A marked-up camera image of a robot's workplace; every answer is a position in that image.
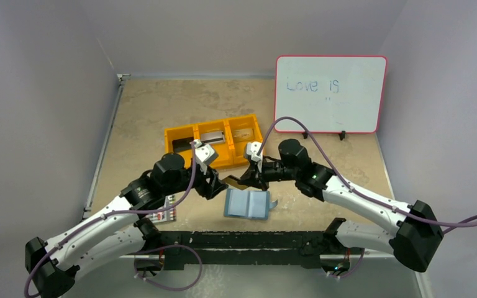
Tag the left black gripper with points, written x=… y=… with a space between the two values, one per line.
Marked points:
x=208 y=189

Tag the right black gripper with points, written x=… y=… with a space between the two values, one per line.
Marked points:
x=254 y=176

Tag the gold magnetic stripe card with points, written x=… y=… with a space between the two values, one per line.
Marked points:
x=233 y=181

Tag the blue card holder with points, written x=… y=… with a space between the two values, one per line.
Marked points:
x=253 y=205

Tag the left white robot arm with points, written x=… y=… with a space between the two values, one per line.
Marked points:
x=122 y=227

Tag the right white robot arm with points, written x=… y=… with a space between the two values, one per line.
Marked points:
x=406 y=231

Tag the silver card in bin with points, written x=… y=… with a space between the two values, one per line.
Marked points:
x=213 y=138

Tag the black card in bin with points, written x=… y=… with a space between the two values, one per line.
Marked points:
x=182 y=144

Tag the gold card in bin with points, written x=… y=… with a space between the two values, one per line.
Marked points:
x=243 y=135

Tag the middle yellow bin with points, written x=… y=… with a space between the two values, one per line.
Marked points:
x=225 y=159

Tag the yellow bin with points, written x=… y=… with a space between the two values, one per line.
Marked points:
x=174 y=133
x=240 y=122
x=225 y=159

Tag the marker pen pack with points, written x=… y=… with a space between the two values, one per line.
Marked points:
x=165 y=216

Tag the right whiteboard stand foot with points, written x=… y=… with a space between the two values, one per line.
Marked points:
x=342 y=135

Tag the left yellow bin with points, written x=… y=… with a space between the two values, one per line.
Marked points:
x=174 y=133

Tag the right yellow bin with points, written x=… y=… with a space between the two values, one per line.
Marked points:
x=240 y=122

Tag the pink framed whiteboard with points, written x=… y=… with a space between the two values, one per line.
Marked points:
x=329 y=93

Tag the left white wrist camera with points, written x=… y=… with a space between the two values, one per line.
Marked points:
x=205 y=154

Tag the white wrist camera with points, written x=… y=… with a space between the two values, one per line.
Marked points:
x=205 y=154
x=253 y=152

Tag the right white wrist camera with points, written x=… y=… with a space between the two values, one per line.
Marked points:
x=253 y=152

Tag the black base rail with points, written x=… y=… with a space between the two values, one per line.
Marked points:
x=307 y=249

